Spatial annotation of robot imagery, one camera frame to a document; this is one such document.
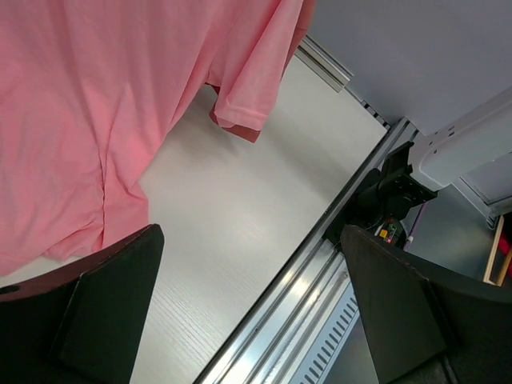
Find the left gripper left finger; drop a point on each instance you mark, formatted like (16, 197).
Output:
(83, 322)

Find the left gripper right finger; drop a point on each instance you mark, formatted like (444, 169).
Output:
(424, 323)

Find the light pink t-shirt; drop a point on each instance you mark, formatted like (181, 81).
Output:
(89, 92)

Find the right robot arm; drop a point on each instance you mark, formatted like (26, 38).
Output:
(472, 153)

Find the dark pink t-shirt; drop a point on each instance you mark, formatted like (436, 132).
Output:
(247, 70)

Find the white slotted cable duct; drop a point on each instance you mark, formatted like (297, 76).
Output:
(325, 349)

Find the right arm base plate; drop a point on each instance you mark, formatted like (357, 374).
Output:
(388, 192)

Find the aluminium front frame rail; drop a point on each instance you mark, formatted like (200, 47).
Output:
(270, 342)

